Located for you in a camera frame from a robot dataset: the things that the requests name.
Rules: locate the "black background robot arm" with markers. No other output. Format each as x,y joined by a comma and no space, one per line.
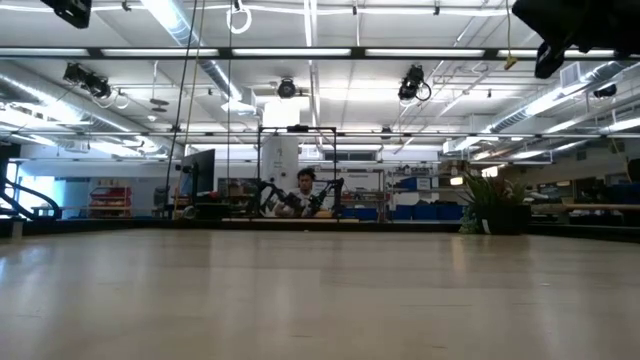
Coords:
275,197
327,195

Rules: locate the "yellow hanging hook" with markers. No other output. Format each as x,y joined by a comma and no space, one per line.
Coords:
510,62

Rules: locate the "black overhead light beam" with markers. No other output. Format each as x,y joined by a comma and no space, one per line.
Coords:
225,52

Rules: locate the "red bin shelf rack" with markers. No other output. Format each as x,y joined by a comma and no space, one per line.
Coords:
112,195

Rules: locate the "black computer monitor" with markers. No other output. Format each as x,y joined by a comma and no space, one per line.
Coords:
200,172

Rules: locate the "potted succulent plant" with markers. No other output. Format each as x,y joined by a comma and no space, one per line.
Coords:
500,217

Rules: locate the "blue storage bin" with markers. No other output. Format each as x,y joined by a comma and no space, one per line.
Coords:
360,214
430,212

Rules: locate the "white building column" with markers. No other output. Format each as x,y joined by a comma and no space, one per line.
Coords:
280,165

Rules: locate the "person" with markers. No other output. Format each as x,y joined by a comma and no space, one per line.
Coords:
302,192

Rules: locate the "black ceiling camera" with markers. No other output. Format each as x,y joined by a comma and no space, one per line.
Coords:
411,82
90,80
286,88

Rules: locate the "black table frame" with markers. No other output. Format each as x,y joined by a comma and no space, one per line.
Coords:
225,224

